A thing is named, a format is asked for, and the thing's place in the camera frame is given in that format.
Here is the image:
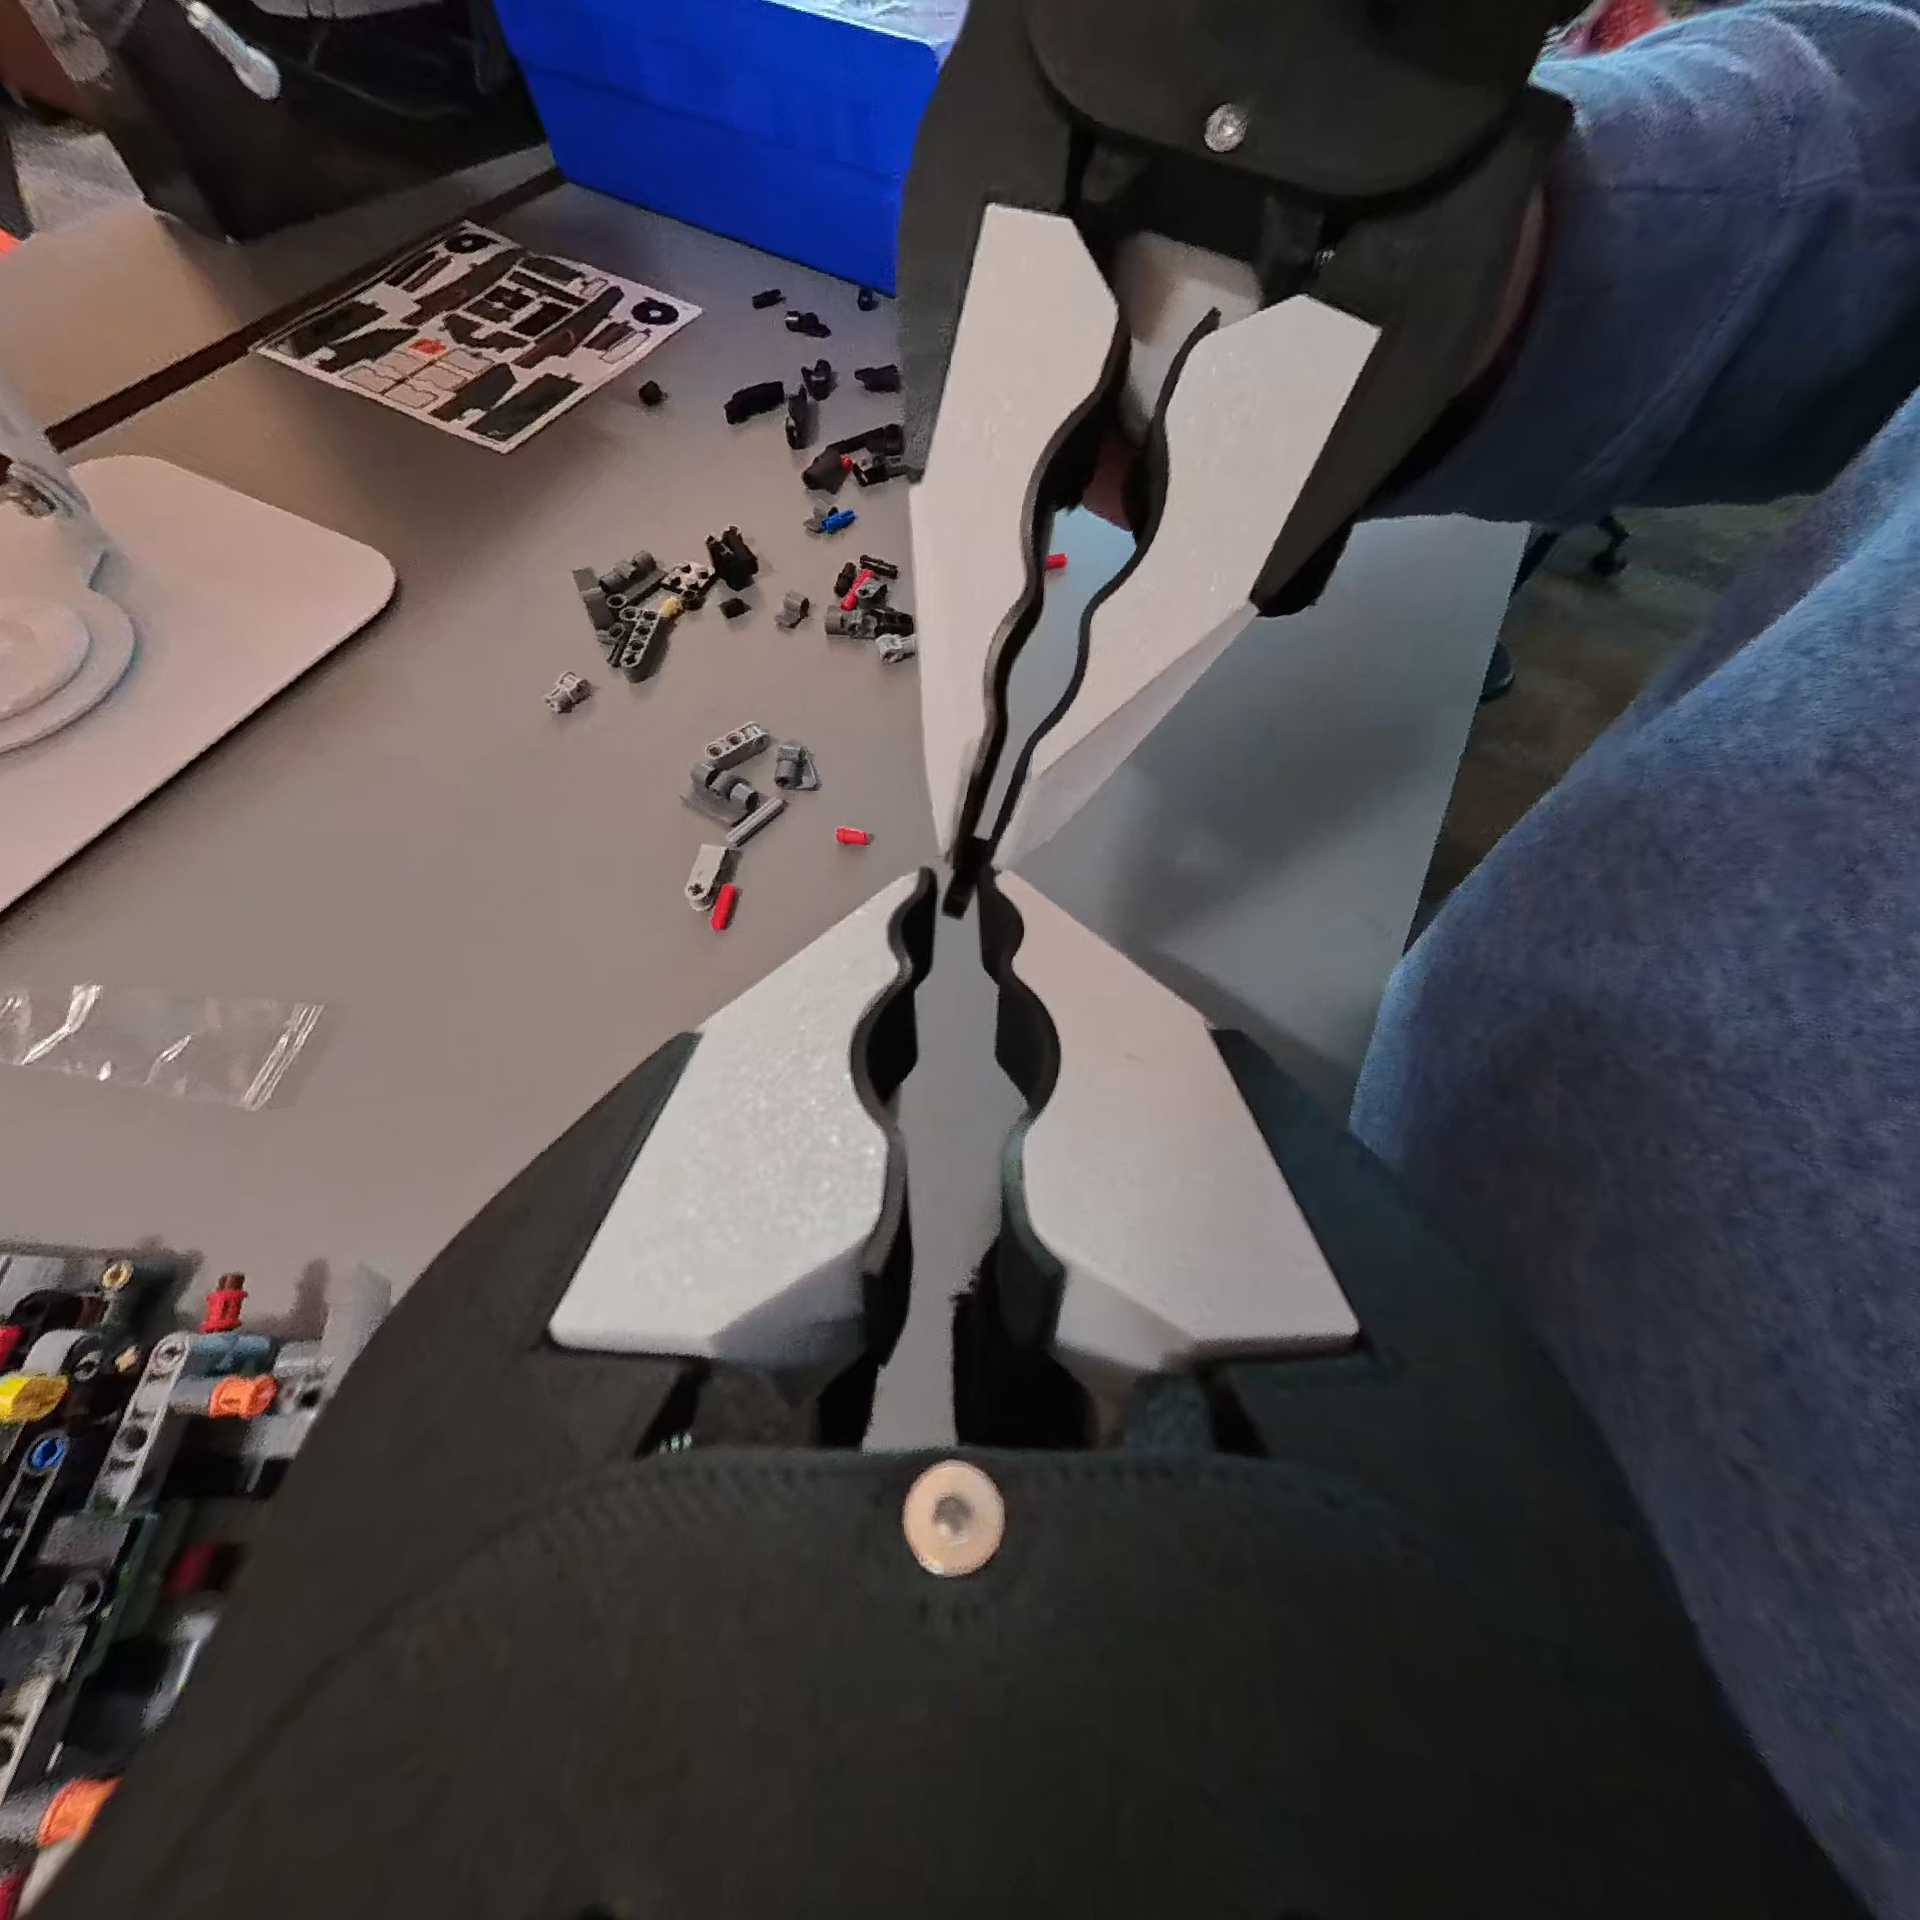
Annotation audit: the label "person's right forearm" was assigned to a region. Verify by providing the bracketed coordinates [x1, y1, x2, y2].
[1388, 0, 1920, 529]

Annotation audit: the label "blue storage bin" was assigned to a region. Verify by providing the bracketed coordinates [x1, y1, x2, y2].
[491, 0, 970, 294]

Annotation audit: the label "scattered loose lego pieces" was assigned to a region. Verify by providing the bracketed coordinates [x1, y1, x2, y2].
[539, 285, 1071, 934]

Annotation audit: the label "lego sticker sheet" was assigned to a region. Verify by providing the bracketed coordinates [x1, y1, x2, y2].
[256, 222, 704, 455]

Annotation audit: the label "white desk stand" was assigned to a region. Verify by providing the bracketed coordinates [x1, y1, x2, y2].
[0, 382, 401, 916]

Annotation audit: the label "lego car chassis model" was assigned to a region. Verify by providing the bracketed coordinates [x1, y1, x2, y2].
[0, 1246, 395, 1913]

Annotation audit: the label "small empty clear bag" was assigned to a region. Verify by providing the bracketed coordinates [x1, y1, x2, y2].
[0, 982, 327, 1113]

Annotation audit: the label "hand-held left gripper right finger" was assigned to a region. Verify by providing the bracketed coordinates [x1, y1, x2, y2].
[979, 871, 1364, 1420]

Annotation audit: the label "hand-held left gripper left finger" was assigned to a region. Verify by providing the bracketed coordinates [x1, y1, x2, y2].
[546, 871, 944, 1444]

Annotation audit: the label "dark bulky bag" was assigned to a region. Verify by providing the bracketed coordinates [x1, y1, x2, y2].
[90, 0, 548, 241]

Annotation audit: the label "black office chair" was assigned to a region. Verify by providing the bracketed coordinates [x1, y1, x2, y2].
[1477, 509, 1637, 703]

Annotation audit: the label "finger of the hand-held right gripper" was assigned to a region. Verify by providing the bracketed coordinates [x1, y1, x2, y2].
[907, 205, 1135, 872]
[983, 294, 1386, 876]

